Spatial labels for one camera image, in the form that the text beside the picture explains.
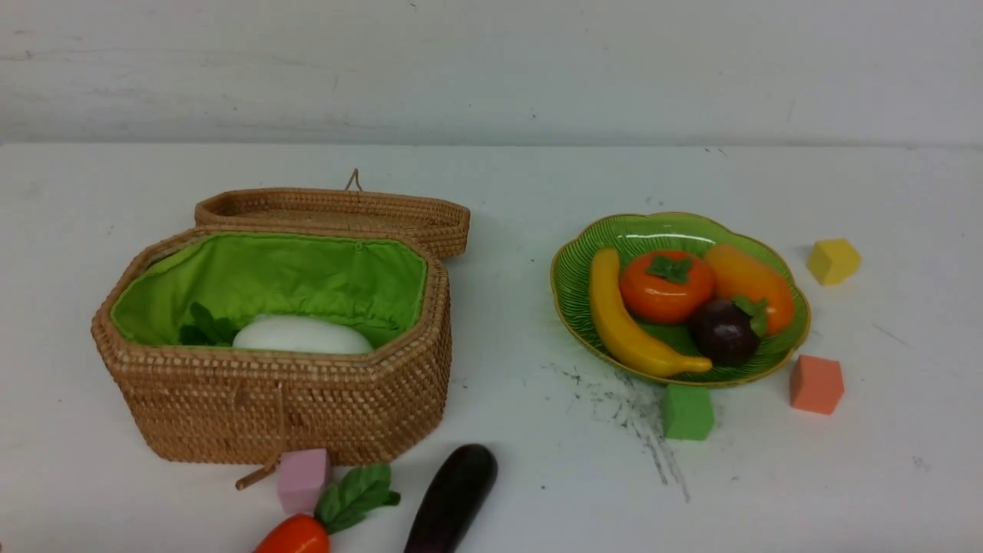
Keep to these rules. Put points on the green foam block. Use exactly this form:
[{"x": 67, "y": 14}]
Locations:
[{"x": 686, "y": 413}]

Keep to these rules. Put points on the dark purple mangosteen toy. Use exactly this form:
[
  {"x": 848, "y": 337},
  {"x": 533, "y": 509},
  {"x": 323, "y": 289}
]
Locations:
[{"x": 729, "y": 331}]

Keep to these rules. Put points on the yellow banana toy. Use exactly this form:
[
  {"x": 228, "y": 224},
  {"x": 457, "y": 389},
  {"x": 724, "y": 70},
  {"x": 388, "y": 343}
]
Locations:
[{"x": 625, "y": 339}]

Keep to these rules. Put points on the white radish toy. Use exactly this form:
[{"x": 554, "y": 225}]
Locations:
[{"x": 273, "y": 332}]

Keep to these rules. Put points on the green leaf-shaped plate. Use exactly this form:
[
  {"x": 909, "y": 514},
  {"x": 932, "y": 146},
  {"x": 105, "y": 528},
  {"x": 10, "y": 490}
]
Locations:
[{"x": 633, "y": 234}]

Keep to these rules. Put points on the woven rattan basket lid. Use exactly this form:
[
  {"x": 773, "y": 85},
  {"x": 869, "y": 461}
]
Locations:
[{"x": 440, "y": 226}]

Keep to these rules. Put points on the woven rattan basket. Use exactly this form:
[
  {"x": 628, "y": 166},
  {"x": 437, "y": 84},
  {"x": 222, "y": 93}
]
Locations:
[{"x": 165, "y": 334}]

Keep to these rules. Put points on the orange persimmon toy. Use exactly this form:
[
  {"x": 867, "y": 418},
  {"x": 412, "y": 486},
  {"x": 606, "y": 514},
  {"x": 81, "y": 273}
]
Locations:
[{"x": 665, "y": 287}]

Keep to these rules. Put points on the orange carrot toy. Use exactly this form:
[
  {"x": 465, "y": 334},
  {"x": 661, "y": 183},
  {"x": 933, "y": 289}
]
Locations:
[{"x": 343, "y": 504}]

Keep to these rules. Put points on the yellow foam block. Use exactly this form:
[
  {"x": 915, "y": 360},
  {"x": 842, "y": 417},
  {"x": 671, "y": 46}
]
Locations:
[{"x": 832, "y": 261}]

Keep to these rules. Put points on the pink foam block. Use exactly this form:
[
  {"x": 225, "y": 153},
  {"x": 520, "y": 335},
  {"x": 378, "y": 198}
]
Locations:
[{"x": 302, "y": 477}]

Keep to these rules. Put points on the dark purple eggplant toy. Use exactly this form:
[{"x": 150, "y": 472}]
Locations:
[{"x": 456, "y": 494}]

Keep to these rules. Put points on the orange foam block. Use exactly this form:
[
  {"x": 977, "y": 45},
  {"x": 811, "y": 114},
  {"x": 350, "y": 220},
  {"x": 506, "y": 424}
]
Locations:
[{"x": 816, "y": 385}]

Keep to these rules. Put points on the orange mango toy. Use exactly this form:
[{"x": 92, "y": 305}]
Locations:
[{"x": 740, "y": 274}]

